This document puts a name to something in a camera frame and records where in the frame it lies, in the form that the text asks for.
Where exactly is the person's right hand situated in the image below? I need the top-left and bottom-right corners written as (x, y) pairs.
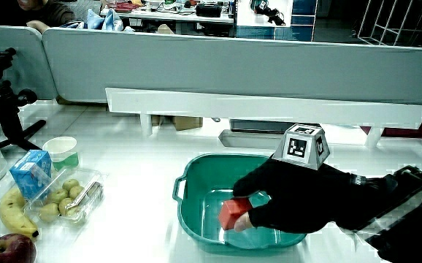
top-left (231, 123), bottom-right (358, 235)

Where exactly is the red block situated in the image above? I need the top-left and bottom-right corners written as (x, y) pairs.
top-left (218, 197), bottom-right (253, 231)

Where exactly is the grey flat tray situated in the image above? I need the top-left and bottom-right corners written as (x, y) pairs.
top-left (218, 129), bottom-right (283, 150)

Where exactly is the green plastic basin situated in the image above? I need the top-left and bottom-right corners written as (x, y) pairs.
top-left (172, 153), bottom-right (308, 253)

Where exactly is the white desk shelf riser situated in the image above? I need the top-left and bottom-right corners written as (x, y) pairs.
top-left (104, 87), bottom-right (422, 149)

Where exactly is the black plastic tray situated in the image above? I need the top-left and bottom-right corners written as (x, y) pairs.
top-left (356, 165), bottom-right (422, 231)

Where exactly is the black bag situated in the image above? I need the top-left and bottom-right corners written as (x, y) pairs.
top-left (366, 199), bottom-right (422, 263)

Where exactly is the cardboard box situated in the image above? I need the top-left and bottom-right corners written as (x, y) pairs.
top-left (172, 116), bottom-right (204, 132)

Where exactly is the wide grey partition panel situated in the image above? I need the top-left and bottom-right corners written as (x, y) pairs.
top-left (42, 28), bottom-right (422, 121)

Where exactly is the blue cabinet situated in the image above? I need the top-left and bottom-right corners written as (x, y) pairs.
top-left (235, 0), bottom-right (318, 42)

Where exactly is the black glove device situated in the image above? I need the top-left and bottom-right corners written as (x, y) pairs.
top-left (250, 0), bottom-right (287, 26)

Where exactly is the black case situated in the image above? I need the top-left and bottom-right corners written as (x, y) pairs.
top-left (195, 2), bottom-right (223, 18)

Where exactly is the clear plastic fruit container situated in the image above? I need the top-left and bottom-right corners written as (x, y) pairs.
top-left (23, 167), bottom-right (105, 224)

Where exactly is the background office desk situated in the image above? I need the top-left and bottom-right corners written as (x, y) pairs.
top-left (101, 6), bottom-right (236, 26)

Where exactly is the green kiwi fruit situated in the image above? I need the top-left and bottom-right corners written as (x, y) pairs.
top-left (38, 202), bottom-right (60, 223)
top-left (58, 197), bottom-right (74, 216)
top-left (69, 185), bottom-right (85, 200)
top-left (62, 178), bottom-right (80, 191)
top-left (47, 188), bottom-right (69, 205)

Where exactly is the white and green paper cup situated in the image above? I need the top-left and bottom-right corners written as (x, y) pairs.
top-left (42, 136), bottom-right (80, 172)

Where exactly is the blue plastic bag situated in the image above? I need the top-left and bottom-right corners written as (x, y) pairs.
top-left (101, 7), bottom-right (124, 32)
top-left (85, 8), bottom-right (105, 31)

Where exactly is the blue carton box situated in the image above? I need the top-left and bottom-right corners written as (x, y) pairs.
top-left (9, 149), bottom-right (53, 201)

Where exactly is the yellow banana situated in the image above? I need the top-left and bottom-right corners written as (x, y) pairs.
top-left (0, 186), bottom-right (39, 240)

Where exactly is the red apple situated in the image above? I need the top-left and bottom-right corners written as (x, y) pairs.
top-left (0, 233), bottom-right (37, 263)

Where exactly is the narrow grey partition panel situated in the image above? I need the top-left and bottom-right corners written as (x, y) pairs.
top-left (0, 24), bottom-right (58, 100)

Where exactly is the white wire rack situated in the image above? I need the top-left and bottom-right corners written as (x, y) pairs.
top-left (356, 0), bottom-right (422, 48)

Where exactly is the black camera tripod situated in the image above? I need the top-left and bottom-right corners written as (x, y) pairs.
top-left (0, 47), bottom-right (47, 151)

